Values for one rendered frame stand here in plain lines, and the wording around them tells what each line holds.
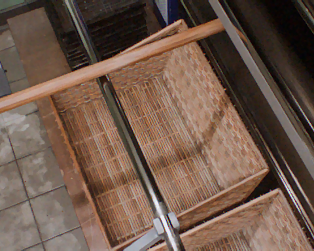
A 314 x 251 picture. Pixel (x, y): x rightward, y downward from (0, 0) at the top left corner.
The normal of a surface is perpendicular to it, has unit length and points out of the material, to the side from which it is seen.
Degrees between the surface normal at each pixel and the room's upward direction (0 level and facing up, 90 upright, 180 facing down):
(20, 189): 0
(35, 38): 0
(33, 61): 0
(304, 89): 11
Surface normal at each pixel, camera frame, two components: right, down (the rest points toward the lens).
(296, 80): 0.14, -0.51
